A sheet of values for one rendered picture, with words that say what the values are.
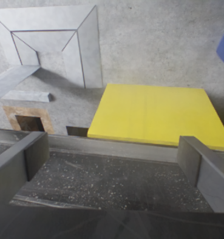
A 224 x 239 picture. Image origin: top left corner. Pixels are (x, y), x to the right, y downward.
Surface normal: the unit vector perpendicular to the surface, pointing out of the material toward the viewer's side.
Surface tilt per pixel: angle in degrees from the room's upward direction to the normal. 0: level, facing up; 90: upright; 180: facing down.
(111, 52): 0
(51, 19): 10
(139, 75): 0
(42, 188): 90
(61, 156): 90
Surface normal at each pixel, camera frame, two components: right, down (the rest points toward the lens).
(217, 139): -0.02, -0.79
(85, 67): 0.02, 0.62
